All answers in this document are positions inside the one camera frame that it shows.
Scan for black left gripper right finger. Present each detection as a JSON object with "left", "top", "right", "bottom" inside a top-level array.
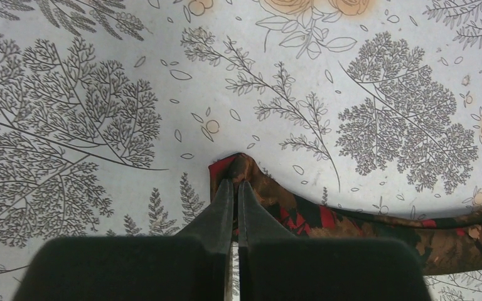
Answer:
[{"left": 238, "top": 181, "right": 431, "bottom": 300}]

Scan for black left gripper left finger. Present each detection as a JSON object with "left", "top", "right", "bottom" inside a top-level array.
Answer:
[{"left": 14, "top": 180, "right": 233, "bottom": 300}]

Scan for brown red floral tie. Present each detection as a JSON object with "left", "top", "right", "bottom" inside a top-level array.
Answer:
[{"left": 208, "top": 153, "right": 482, "bottom": 275}]

